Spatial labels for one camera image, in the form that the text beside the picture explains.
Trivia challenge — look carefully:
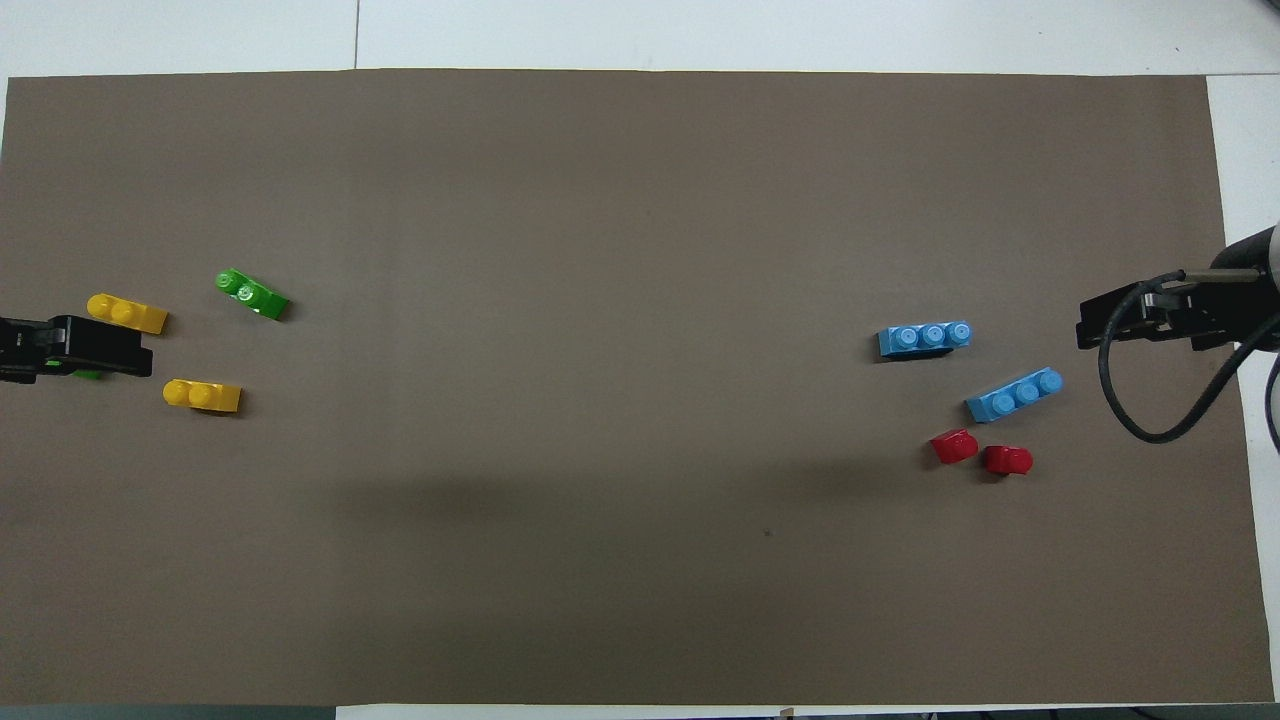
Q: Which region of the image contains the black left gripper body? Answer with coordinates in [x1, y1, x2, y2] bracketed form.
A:
[0, 316, 53, 384]

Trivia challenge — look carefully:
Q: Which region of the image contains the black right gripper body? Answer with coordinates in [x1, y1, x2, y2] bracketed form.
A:
[1148, 270, 1243, 353]

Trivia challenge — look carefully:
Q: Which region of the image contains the blue three-stud toy brick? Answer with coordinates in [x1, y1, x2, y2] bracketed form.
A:
[877, 319, 972, 361]
[964, 368, 1065, 425]

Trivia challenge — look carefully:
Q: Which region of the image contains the yellow two-stud toy brick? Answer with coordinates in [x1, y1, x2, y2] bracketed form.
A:
[162, 378, 243, 415]
[86, 292, 170, 336]

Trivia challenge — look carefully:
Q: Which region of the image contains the brown paper table mat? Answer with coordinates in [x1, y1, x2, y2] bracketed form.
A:
[0, 68, 1276, 707]

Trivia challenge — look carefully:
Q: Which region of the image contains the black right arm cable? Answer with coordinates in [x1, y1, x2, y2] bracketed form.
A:
[1098, 270, 1280, 445]

